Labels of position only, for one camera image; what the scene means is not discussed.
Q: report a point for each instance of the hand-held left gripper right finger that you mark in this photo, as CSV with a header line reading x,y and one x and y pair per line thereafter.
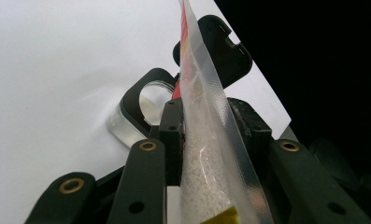
x,y
254,130

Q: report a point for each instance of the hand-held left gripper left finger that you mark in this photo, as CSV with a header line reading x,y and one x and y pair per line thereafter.
x,y
174,140

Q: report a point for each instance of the red and clear refill pouch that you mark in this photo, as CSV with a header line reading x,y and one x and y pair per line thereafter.
x,y
211,155

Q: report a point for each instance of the black jar lid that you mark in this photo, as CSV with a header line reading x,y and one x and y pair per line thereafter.
x,y
223,53

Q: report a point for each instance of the white table sheet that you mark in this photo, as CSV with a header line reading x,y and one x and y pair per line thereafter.
x,y
64,62

